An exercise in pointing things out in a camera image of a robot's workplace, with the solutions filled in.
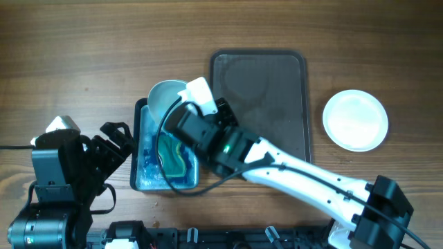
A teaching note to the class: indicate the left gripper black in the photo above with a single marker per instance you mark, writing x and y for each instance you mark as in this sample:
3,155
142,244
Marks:
114,155

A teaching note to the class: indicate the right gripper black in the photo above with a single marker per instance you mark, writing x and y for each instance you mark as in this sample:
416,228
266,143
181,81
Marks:
226,111

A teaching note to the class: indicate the green yellow sponge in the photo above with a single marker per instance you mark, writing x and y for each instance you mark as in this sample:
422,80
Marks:
174,165

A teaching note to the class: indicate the white plate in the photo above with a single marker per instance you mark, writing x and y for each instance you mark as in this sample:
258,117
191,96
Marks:
162,95
355,120

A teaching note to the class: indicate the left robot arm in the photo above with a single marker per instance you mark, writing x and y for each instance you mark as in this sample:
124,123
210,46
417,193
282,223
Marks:
71,170

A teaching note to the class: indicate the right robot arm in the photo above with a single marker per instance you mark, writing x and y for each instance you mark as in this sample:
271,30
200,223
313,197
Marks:
365,215

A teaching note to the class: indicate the black water basin tray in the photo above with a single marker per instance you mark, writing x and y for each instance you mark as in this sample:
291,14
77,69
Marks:
145,172

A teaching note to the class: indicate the dark brown serving tray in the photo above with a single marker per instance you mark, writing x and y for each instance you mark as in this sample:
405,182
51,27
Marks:
267,90

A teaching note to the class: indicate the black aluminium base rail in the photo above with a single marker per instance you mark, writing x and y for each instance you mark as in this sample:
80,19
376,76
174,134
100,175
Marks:
300,237

